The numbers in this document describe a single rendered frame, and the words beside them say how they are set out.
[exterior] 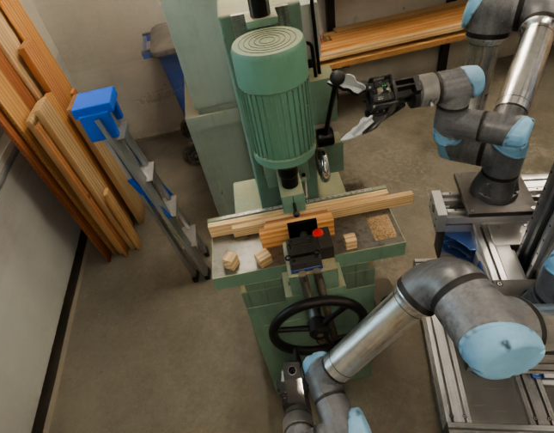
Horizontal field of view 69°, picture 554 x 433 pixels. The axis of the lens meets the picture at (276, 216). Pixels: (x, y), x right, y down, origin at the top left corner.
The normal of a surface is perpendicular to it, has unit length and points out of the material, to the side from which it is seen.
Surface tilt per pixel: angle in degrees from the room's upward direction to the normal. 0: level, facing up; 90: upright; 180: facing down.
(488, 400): 0
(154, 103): 90
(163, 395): 0
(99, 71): 90
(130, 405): 0
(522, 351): 89
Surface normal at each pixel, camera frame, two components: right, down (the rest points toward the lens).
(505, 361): 0.14, 0.63
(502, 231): -0.15, -0.70
